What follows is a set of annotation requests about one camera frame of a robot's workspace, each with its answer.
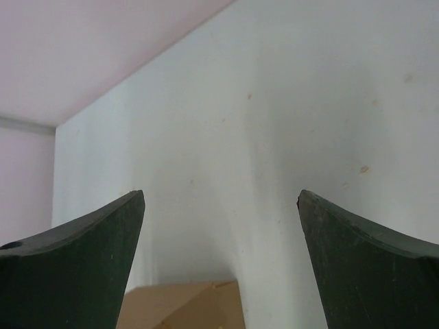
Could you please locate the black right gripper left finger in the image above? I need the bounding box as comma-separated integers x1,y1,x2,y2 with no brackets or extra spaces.
1,190,145,329

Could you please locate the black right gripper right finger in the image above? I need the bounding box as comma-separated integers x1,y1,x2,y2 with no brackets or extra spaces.
297,190,438,328

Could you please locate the brown cardboard box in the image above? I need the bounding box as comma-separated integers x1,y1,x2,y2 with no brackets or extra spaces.
117,280,246,329

